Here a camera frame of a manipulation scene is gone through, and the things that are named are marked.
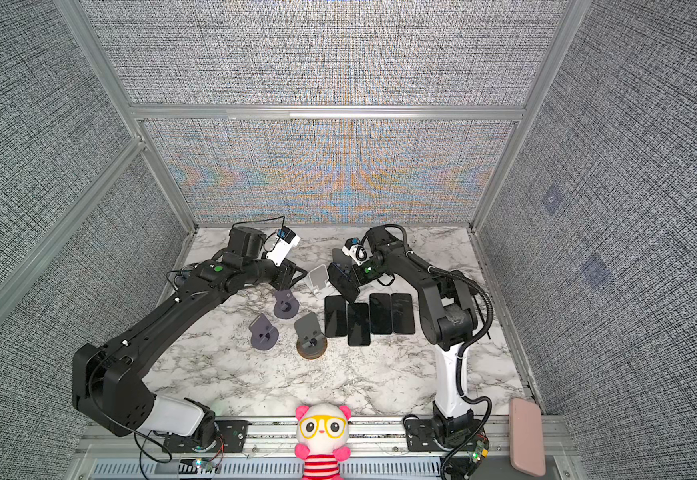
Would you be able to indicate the white stand centre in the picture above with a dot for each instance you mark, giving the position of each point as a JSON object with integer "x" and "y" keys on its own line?
{"x": 317, "y": 279}

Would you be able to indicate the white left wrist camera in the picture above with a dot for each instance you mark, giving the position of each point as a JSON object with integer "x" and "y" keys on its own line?
{"x": 286, "y": 240}

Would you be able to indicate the purple phone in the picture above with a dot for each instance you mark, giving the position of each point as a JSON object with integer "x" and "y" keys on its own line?
{"x": 402, "y": 315}

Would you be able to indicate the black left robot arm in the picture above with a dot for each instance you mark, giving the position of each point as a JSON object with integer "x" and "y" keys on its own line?
{"x": 108, "y": 380}

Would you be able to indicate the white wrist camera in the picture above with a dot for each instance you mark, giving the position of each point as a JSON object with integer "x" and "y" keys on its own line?
{"x": 286, "y": 240}
{"x": 354, "y": 249}

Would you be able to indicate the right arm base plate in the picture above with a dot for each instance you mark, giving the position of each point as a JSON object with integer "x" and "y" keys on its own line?
{"x": 435, "y": 435}

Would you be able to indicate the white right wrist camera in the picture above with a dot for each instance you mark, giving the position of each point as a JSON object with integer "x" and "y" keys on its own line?
{"x": 354, "y": 249}

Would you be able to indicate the wooden round phone stand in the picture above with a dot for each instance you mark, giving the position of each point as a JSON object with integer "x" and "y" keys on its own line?
{"x": 311, "y": 342}

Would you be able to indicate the purple stand front left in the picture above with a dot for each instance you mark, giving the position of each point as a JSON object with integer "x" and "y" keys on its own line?
{"x": 263, "y": 334}

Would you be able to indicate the purple stand mid left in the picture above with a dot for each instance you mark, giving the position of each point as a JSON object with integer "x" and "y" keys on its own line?
{"x": 286, "y": 306}

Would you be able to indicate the blue phone mid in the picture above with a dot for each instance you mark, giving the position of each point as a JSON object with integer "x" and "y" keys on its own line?
{"x": 380, "y": 314}

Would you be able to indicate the aluminium front rail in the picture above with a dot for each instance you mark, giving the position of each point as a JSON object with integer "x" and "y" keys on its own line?
{"x": 377, "y": 444}

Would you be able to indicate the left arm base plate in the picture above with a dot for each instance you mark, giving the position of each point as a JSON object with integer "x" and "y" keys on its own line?
{"x": 227, "y": 436}

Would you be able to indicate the pink white plush toy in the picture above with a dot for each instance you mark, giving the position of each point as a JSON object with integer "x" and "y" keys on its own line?
{"x": 323, "y": 433}

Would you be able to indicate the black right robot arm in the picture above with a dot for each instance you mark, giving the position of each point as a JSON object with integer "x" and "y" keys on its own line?
{"x": 454, "y": 313}

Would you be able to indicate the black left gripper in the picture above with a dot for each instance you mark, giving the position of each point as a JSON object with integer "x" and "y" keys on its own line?
{"x": 284, "y": 281}

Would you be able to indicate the black phone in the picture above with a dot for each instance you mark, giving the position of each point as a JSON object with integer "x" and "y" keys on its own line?
{"x": 344, "y": 281}
{"x": 335, "y": 317}
{"x": 358, "y": 325}

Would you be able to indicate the pink phone case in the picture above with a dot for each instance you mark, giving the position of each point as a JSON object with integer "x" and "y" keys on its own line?
{"x": 527, "y": 437}

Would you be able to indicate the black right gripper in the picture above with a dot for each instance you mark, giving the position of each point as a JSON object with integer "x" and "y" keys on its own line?
{"x": 359, "y": 276}

